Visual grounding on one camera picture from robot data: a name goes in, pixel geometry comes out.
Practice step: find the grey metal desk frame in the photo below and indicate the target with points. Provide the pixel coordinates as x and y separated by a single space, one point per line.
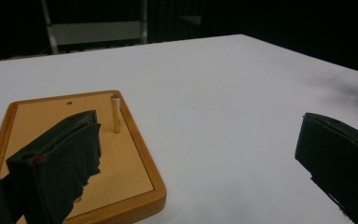
96 32

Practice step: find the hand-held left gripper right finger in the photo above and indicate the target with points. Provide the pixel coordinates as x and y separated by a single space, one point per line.
338 158

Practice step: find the wooden peg board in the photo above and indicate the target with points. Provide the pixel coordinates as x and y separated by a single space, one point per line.
127 161

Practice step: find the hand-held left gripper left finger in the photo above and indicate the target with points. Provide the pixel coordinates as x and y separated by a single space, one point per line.
59 155

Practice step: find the white table sheet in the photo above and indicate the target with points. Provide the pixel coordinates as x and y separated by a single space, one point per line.
214 102

